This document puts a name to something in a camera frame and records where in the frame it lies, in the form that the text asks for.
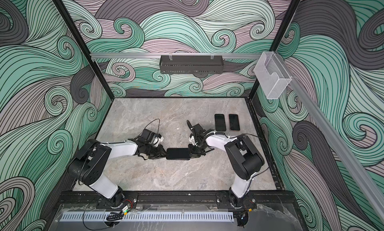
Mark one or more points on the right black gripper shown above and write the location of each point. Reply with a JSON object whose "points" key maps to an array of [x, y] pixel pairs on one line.
{"points": [[192, 155]]}

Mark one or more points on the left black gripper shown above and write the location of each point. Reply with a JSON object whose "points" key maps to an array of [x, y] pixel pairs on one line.
{"points": [[160, 153]]}

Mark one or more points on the black phone patterned reflection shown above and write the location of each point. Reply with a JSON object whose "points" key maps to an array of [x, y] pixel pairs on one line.
{"points": [[178, 152]]}

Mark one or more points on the black case with camera hole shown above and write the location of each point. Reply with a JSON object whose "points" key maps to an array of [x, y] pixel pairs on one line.
{"points": [[220, 122]]}

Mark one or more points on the pink phone case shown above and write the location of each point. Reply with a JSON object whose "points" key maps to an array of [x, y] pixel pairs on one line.
{"points": [[234, 122]]}

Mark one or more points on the black case edge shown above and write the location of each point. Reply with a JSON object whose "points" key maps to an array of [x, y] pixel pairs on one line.
{"points": [[178, 158]]}

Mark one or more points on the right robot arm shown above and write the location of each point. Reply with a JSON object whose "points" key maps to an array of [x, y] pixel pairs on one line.
{"points": [[245, 158]]}

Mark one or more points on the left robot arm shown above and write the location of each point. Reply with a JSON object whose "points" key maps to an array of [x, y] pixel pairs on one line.
{"points": [[89, 162]]}

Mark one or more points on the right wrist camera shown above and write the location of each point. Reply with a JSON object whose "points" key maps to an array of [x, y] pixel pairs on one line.
{"points": [[192, 140]]}

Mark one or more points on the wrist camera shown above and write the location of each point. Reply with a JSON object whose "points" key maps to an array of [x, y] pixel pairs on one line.
{"points": [[192, 140], [157, 140]]}

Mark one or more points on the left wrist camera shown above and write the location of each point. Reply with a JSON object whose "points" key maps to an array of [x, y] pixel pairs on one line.
{"points": [[157, 140]]}

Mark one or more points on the white slotted cable duct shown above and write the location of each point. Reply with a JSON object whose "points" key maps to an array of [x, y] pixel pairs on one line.
{"points": [[151, 217]]}

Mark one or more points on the black wall tray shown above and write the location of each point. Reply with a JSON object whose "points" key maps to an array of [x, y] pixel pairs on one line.
{"points": [[191, 65]]}

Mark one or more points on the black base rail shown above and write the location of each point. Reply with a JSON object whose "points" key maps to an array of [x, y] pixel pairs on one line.
{"points": [[216, 199]]}

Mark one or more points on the clear plastic wall holder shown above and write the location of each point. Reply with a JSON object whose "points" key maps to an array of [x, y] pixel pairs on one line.
{"points": [[272, 74]]}

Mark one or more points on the back aluminium rail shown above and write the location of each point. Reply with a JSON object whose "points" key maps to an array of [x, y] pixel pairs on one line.
{"points": [[138, 55]]}

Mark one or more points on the aluminium rail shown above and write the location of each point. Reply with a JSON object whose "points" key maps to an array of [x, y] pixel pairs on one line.
{"points": [[308, 96], [138, 55]]}

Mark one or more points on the right aluminium rail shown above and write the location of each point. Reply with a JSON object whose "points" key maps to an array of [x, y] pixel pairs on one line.
{"points": [[308, 96]]}

